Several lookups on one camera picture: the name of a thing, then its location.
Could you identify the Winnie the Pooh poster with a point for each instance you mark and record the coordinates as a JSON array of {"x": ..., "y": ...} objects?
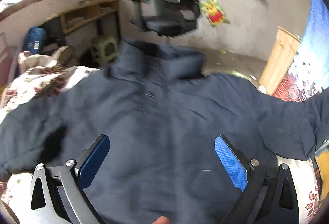
[{"x": 214, "y": 13}]

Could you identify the blue backpack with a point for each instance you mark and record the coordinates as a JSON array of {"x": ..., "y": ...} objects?
[{"x": 34, "y": 40}]

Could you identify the blue patterned curtain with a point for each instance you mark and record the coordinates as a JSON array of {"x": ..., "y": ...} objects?
[{"x": 308, "y": 72}]

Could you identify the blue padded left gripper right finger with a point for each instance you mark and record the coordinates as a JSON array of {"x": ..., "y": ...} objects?
[{"x": 235, "y": 164}]

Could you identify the dark navy padded jacket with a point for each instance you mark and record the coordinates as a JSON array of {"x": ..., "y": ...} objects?
[{"x": 162, "y": 116}]

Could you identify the green plastic stool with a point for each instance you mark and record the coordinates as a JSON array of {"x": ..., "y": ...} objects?
[{"x": 104, "y": 49}]

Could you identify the wooden desk with shelf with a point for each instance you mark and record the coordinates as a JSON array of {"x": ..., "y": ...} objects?
[{"x": 71, "y": 20}]

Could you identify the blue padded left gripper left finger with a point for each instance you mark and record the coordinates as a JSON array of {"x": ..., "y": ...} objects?
[{"x": 90, "y": 160}]

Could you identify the checkered beige bag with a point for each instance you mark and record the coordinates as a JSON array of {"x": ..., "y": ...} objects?
[{"x": 65, "y": 57}]

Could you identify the floral white red bedsheet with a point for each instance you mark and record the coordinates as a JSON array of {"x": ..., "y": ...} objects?
[{"x": 41, "y": 75}]

